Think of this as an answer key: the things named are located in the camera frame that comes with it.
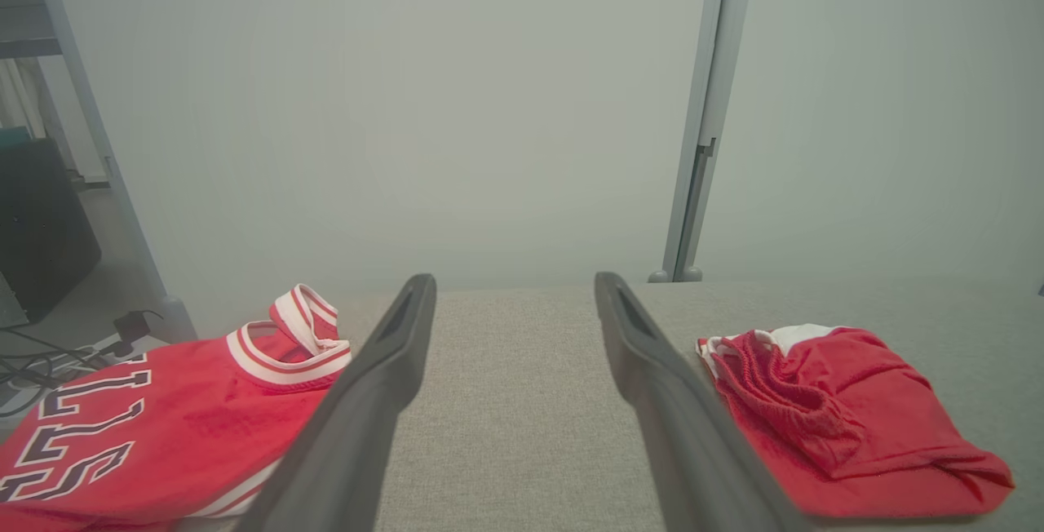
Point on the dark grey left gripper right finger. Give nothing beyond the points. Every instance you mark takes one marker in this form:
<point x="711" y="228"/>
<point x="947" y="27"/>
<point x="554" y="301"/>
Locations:
<point x="685" y="442"/>

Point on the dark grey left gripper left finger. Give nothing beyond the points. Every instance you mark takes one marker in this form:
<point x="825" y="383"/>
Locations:
<point x="351" y="442"/>

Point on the red basketball jersey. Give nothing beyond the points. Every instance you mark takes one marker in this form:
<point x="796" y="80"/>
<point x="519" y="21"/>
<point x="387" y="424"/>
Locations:
<point x="163" y="434"/>

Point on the grey fabric covered surface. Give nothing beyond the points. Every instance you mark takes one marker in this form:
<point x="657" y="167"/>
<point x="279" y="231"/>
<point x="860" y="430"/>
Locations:
<point x="522" y="434"/>

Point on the red mesh shorts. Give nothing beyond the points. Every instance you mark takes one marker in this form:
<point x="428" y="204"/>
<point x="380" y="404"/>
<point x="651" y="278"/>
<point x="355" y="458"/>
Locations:
<point x="856" y="434"/>

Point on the black power adapter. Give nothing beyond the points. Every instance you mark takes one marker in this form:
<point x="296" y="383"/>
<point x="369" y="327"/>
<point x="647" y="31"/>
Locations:
<point x="130" y="326"/>

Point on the white power strip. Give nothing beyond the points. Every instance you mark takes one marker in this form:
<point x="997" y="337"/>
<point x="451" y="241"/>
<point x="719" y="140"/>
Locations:
<point x="98" y="350"/>

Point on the black box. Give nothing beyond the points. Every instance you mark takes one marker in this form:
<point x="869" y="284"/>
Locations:
<point x="41" y="230"/>

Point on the grey metal shelf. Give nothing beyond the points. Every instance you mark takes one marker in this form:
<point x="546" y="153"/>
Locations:
<point x="24" y="26"/>

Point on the grey metal partition post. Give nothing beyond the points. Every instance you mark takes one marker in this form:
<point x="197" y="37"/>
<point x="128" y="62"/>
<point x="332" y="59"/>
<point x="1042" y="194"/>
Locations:
<point x="714" y="108"/>

